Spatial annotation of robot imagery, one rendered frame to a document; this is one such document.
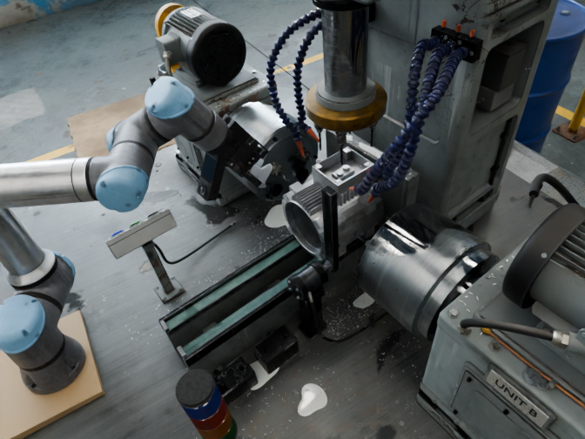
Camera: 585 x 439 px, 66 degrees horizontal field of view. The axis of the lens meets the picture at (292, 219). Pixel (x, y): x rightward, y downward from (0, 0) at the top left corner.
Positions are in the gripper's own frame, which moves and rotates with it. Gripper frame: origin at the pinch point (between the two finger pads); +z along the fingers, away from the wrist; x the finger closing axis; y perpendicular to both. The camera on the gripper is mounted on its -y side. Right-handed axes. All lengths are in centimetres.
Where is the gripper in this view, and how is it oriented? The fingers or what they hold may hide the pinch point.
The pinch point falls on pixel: (259, 185)
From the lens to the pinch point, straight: 107.2
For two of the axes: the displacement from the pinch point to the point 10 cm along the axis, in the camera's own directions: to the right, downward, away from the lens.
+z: 4.7, 3.6, 8.0
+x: -6.1, -5.3, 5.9
